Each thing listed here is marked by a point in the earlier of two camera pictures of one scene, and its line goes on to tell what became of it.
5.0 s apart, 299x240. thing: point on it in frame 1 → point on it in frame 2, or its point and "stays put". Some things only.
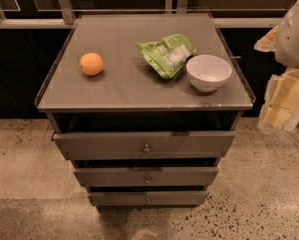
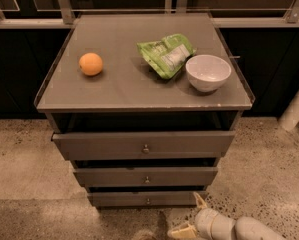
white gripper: [293, 41] → [204, 221]
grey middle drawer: [150, 176] stays put
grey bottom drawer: [147, 198] stays put
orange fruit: [91, 64] stays put
